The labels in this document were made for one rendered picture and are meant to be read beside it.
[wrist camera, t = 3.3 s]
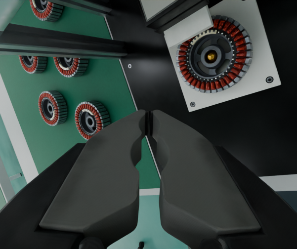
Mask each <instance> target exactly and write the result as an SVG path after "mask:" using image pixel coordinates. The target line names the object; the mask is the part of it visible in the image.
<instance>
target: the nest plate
mask: <svg viewBox="0 0 297 249"><path fill-rule="evenodd" d="M209 11H210V14H211V16H213V15H214V16H216V15H221V16H227V17H228V18H229V17H230V18H232V19H234V20H235V21H237V22H239V23H240V24H241V25H242V26H243V27H244V28H245V30H246V31H247V32H248V34H249V35H250V39H251V40H252V44H251V45H252V46H253V50H252V51H251V52H253V57H249V58H250V59H252V62H251V64H246V65H249V66H250V67H249V69H248V70H247V71H246V72H247V73H246V74H245V75H244V76H243V77H242V79H241V80H240V81H239V82H238V83H236V84H235V85H233V86H232V87H230V88H228V89H226V90H223V91H220V92H217V93H202V92H200V91H195V89H192V88H190V86H188V85H187V84H186V82H184V81H183V80H182V78H183V77H182V78H181V77H180V75H179V74H180V73H181V72H178V70H177V68H179V67H177V66H176V63H177V62H179V61H176V56H179V55H177V54H176V52H177V50H180V49H178V48H177V47H178V46H176V47H174V48H169V46H168V43H167V40H166V37H165V36H164V37H165V40H166V43H167V46H168V49H169V52H170V56H171V59H172V62H173V65H174V68H175V71H176V74H177V77H178V80H179V83H180V86H181V89H182V92H183V95H184V98H185V101H186V104H187V107H188V110H189V112H192V111H195V110H198V109H202V108H205V107H208V106H211V105H215V104H218V103H221V102H225V101H228V100H231V99H235V98H238V97H241V96H245V95H248V94H251V93H255V92H258V91H261V90H265V89H268V88H271V87H275V86H278V85H281V81H280V78H279V75H278V71H277V68H276V65H275V62H274V58H273V55H272V52H271V48H270V45H269V42H268V38H267V35H266V32H265V28H264V25H263V22H262V18H261V15H260V12H259V8H258V5H257V2H256V0H223V1H221V2H219V3H218V4H216V5H214V6H213V7H211V8H209ZM217 43H218V45H220V46H222V47H223V49H224V51H225V52H226V53H229V52H230V51H231V48H230V46H229V44H228V43H227V42H226V41H225V40H223V39H219V40H218V42H217ZM210 44H211V41H210V40H208V41H206V42H205V43H204V44H203V45H202V46H201V47H200V49H199V51H198V54H199V55H201V53H202V51H203V49H204V48H205V47H207V46H209V45H210ZM229 62H230V60H229V59H226V60H225V61H224V62H223V64H222V65H221V66H220V67H218V68H217V69H216V73H217V74H219V73H221V72H222V71H224V70H225V69H226V68H227V66H228V64H229ZM198 65H199V67H200V69H201V70H202V71H203V72H204V73H206V74H208V73H209V72H210V70H209V69H208V68H206V67H205V66H204V65H203V64H202V62H201V61H199V62H198Z"/></svg>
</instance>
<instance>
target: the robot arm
mask: <svg viewBox="0 0 297 249"><path fill-rule="evenodd" d="M148 124H149V130H150V136H153V138H154V139H155V140H156V141H157V152H156V159H157V161H158V162H159V163H160V164H161V165H162V167H163V170H162V172H161V182H160V194H159V210H160V220H161V226H162V228H163V229H164V230H165V231H166V232H167V233H168V234H170V235H172V236H173V237H175V238H176V239H178V240H180V241H181V242H183V243H185V244H186V245H188V249H297V212H296V211H295V210H294V209H293V208H292V207H291V206H290V205H289V204H288V203H287V202H286V201H285V200H284V199H283V198H282V197H281V196H280V195H279V194H278V193H277V192H275V191H274V190H273V189H272V188H271V187H270V186H269V185H267V184H266V183H265V182H264V181H263V180H261V179H260V178H259V177H258V176H257V175H256V174H254V173H253V172H252V171H251V170H250V169H248V168H247V167H246V166H245V165H244V164H243V163H241V162H240V161H239V160H238V159H237V158H235V157H234V156H233V155H232V154H231V153H230V152H228V151H227V150H226V149H225V148H224V147H222V146H221V145H213V144H212V143H211V142H209V141H208V140H207V139H206V138H205V137H204V136H202V135H201V134H200V133H199V132H197V131H196V130H195V129H193V128H191V127H190V126H188V125H186V124H184V123H182V122H181V121H179V120H177V119H175V118H173V117H171V116H170V115H168V114H166V113H164V112H162V111H160V110H154V111H145V110H137V111H135V112H133V113H131V114H130V115H128V116H126V117H124V118H122V119H120V120H118V121H116V122H114V123H112V124H110V125H108V126H106V127H105V128H103V129H102V130H100V131H99V132H98V133H96V134H95V135H94V136H93V137H91V138H90V139H89V140H88V141H87V142H86V143H77V144H76V145H74V146H73V147H72V148H71V149H70V150H68V151H67V152H66V153H65V154H63V155H62V156H61V157H60V158H59V159H57V160H56V161H55V162H54V163H52V164H51V165H50V166H49V167H48V168H46V169H45V170H44V171H43V172H41V173H40V174H39V175H38V176H37V177H35V178H34V179H33V180H32V181H31V182H29V183H28V184H27V185H26V186H25V187H23V188H22V189H21V190H20V191H19V192H18V193H17V194H16V195H15V196H14V197H13V198H12V199H11V200H10V201H9V202H8V203H7V204H6V205H5V206H4V207H3V208H2V209H1V210H0V249H107V247H108V246H110V245H111V244H113V243H114V242H116V241H118V240H119V239H121V238H123V237H124V236H126V235H128V234H129V233H131V232H132V231H134V230H135V228H136V227H137V224H138V212H139V171H138V170H137V168H136V167H135V166H136V165H137V163H138V162H139V161H140V160H141V140H142V139H143V138H144V137H145V136H147V135H148Z"/></svg>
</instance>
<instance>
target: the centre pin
mask: <svg viewBox="0 0 297 249"><path fill-rule="evenodd" d="M216 59H217V52H216V51H215V50H211V51H209V52H208V53H207V55H206V60H207V61H208V62H209V63H213V62H215V61H216Z"/></svg>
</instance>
